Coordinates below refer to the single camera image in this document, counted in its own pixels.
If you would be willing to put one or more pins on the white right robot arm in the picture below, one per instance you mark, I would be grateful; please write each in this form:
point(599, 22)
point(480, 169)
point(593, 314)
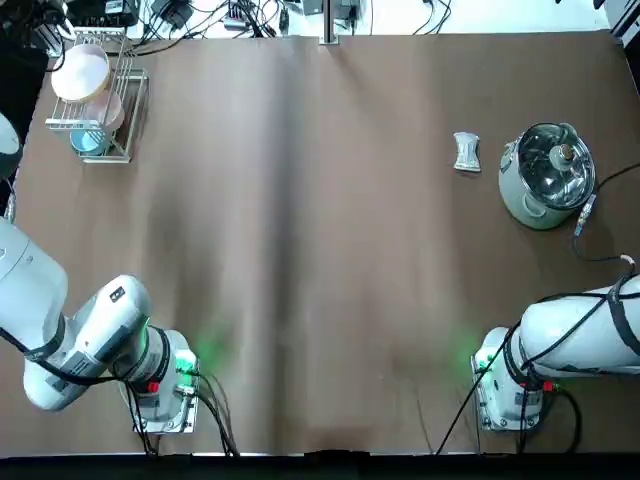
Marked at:
point(565, 330)

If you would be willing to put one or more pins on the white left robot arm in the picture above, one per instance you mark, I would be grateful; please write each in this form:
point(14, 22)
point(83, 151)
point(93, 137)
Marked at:
point(100, 325)

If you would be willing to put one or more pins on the small light pink plate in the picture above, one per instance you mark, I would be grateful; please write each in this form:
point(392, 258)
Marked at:
point(114, 112)

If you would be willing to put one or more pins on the yellow plate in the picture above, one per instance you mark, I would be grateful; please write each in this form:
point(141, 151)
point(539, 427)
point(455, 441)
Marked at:
point(102, 92)

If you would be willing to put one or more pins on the steel cooking pot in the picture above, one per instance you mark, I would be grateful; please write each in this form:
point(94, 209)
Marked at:
point(520, 205)

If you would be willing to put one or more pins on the small black power adapter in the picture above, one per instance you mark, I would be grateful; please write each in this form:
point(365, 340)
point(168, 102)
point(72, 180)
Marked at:
point(350, 10)

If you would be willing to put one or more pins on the grey usb hub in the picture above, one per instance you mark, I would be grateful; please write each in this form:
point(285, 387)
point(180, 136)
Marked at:
point(237, 20)

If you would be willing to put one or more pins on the glass pot lid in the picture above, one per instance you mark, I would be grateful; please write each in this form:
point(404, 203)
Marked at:
point(550, 180)

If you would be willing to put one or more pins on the blue bowl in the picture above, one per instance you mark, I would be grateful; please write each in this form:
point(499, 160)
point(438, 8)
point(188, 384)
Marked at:
point(85, 142)

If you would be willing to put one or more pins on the flat black adapter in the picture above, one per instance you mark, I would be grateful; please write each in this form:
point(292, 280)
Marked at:
point(172, 12)

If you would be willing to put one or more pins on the black computer box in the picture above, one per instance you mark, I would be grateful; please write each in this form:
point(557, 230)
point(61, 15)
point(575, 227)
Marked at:
point(100, 12)

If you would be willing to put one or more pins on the aluminium frame post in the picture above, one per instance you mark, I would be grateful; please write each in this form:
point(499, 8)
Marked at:
point(627, 25)
point(50, 42)
point(330, 22)

